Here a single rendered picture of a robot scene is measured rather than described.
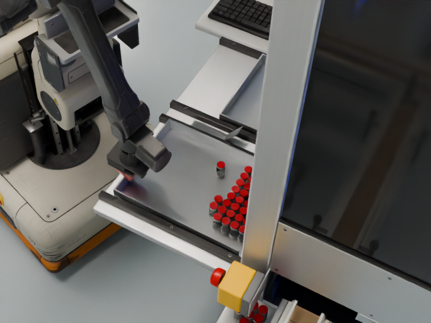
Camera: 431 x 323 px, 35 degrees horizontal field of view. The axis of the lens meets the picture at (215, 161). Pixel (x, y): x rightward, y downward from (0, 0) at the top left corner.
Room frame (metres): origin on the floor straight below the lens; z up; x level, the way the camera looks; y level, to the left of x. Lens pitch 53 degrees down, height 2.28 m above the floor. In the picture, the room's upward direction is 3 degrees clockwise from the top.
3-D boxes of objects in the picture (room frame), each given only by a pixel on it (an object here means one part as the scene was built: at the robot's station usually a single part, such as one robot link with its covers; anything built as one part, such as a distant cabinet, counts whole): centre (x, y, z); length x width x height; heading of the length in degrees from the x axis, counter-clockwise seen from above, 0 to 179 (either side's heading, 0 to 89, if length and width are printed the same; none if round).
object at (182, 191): (0.97, 0.03, 0.90); 0.34 x 0.26 x 0.04; 64
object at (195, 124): (1.14, 0.00, 0.91); 0.14 x 0.03 x 0.06; 64
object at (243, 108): (1.23, -0.21, 0.90); 0.34 x 0.26 x 0.04; 64
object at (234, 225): (0.91, -0.09, 0.90); 0.18 x 0.02 x 0.05; 154
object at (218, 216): (0.93, -0.05, 0.90); 0.18 x 0.02 x 0.05; 154
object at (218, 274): (0.66, -0.02, 0.99); 0.04 x 0.04 x 0.04; 64
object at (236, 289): (0.64, -0.06, 1.00); 0.08 x 0.07 x 0.07; 64
